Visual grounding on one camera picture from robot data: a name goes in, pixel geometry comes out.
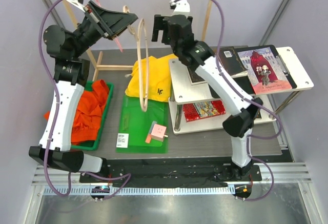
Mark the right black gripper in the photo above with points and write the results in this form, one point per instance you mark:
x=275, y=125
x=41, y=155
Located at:
x=160, y=23

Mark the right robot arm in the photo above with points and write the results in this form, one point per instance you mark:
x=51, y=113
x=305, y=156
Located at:
x=243, y=109

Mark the orange shorts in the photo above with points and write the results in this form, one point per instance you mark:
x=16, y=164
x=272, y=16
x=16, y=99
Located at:
x=67, y=96

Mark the pink cube power adapter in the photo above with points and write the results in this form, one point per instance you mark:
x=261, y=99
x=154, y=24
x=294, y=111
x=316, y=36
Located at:
x=159, y=132

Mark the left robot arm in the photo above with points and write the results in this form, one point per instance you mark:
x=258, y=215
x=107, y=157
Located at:
x=69, y=160

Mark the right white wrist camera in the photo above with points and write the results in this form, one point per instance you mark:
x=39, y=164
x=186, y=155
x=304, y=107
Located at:
x=181, y=7

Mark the white two-tier shelf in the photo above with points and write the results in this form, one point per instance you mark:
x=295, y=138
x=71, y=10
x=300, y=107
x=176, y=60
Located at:
x=183, y=92

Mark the orange blue highlighter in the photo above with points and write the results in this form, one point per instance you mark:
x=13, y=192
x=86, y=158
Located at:
x=148, y=138

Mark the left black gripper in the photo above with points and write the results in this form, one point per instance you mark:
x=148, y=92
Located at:
x=107, y=23

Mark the red treehouse book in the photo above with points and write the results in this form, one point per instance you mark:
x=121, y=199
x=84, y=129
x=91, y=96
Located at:
x=203, y=110

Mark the black yellow treehouse book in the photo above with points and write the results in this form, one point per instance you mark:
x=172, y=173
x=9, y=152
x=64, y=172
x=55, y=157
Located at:
x=258, y=115

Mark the illustrated red castle book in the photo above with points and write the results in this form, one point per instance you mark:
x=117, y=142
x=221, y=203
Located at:
x=264, y=67

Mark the aluminium rail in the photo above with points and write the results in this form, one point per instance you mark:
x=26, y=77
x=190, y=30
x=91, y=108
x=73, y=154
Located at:
x=276, y=173

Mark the green clipboard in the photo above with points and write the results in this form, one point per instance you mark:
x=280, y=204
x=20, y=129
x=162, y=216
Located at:
x=135, y=124

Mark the white wooden hanger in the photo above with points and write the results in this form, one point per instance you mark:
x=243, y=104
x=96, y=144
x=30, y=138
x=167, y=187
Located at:
x=139, y=83

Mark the green plastic tray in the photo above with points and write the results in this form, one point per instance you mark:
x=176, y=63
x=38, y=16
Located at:
x=90, y=115

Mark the black hardcover book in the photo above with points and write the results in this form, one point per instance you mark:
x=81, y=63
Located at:
x=229, y=60

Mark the wooden clothes rack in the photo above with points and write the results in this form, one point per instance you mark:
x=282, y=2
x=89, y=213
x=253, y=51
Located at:
x=66, y=47

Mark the pink wire hanger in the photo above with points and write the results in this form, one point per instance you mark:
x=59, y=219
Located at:
x=116, y=40

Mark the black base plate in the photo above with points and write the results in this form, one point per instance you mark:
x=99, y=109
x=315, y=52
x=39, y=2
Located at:
x=158, y=170

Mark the yellow shorts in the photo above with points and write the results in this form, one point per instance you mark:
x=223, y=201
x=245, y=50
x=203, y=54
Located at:
x=159, y=79

